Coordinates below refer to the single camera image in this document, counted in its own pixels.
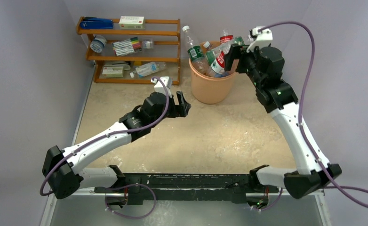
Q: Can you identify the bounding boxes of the red label bottle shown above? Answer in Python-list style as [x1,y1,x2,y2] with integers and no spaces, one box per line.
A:
[219,29,233,45]
[206,49,230,78]

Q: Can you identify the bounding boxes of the green tinted plastic bottle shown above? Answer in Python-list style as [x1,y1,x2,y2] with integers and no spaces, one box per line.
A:
[205,36,245,65]

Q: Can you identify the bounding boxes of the orange plastic bin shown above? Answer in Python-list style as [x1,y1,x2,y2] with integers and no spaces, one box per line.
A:
[188,59,238,104]

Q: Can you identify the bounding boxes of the dark green label clear bottle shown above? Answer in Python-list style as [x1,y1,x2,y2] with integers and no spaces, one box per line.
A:
[182,25,209,75]

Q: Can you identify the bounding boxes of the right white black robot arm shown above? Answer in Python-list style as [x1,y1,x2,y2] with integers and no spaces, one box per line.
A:
[224,44,342,199]

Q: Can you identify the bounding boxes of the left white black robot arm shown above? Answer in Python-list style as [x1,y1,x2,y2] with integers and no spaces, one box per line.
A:
[40,91,191,199]

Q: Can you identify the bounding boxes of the white box on bottom shelf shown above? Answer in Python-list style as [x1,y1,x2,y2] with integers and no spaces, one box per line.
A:
[102,66,124,78]

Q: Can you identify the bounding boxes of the wooden three-tier shelf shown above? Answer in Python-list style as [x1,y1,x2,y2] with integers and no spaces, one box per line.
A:
[76,16,182,85]

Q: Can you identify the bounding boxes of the small clear jar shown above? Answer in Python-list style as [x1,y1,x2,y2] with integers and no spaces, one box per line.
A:
[142,40,154,49]

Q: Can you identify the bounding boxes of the pack of coloured markers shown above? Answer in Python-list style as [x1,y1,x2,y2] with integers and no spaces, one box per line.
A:
[112,37,142,57]

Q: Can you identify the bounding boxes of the blue white tape roll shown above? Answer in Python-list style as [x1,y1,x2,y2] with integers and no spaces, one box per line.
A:
[90,35,107,53]

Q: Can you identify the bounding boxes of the white green small box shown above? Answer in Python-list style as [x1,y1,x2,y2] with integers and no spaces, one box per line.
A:
[118,16,145,30]

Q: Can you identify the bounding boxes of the blue stapler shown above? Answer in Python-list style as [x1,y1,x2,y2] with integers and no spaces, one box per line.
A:
[79,16,114,30]

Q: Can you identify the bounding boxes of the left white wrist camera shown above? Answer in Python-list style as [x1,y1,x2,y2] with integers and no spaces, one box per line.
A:
[151,76,173,97]

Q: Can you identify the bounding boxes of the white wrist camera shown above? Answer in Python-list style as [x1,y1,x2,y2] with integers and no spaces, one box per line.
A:
[151,76,173,97]
[246,26,273,53]

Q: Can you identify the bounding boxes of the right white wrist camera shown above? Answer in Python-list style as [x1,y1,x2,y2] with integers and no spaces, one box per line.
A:
[246,26,273,53]

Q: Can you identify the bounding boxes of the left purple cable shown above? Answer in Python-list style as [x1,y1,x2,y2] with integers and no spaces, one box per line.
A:
[40,77,157,220]

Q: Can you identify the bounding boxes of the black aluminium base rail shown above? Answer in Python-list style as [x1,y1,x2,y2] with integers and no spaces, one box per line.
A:
[49,173,325,207]

